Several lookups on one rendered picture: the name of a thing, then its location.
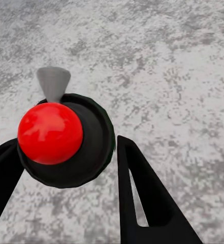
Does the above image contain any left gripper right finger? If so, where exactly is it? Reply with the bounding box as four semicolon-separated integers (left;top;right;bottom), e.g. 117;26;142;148
116;136;203;244

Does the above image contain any insectifuge atomizer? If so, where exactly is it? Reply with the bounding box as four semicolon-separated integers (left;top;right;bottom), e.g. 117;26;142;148
17;66;116;189

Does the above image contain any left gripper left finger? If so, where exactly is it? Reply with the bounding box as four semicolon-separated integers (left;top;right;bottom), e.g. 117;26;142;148
0;138;25;217

